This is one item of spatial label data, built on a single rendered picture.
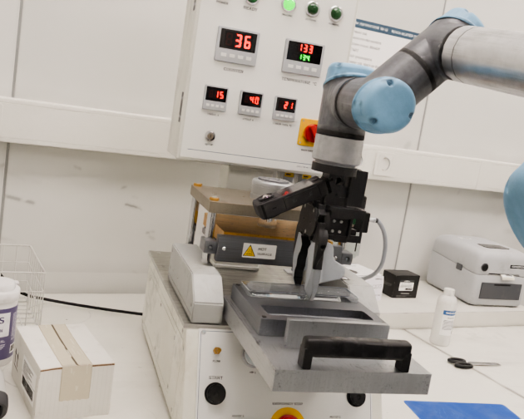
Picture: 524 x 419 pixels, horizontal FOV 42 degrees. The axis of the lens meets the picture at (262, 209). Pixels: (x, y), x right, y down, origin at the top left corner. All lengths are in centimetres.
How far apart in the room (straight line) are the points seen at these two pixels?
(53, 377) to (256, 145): 59
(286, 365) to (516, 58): 46
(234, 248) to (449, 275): 112
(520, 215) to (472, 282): 143
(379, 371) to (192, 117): 66
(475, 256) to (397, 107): 120
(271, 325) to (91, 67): 94
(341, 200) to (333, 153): 8
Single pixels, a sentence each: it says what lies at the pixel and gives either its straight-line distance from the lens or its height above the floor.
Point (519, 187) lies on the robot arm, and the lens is 64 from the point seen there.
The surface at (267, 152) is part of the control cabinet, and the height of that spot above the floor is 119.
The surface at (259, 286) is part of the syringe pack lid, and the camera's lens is 107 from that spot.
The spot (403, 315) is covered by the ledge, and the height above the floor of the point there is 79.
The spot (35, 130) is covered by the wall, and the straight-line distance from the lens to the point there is 164.
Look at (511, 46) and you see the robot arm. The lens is 87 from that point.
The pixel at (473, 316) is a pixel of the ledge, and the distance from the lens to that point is 205.
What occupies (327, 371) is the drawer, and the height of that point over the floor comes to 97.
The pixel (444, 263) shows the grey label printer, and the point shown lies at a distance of 219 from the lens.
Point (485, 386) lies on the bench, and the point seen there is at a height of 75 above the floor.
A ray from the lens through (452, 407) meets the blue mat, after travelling 146.
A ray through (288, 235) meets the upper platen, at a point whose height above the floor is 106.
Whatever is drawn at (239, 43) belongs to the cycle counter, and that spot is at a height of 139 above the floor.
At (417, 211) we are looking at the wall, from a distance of 223.
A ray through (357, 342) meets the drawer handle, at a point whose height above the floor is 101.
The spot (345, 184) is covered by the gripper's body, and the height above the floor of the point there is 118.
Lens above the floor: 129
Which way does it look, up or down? 9 degrees down
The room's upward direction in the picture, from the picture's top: 9 degrees clockwise
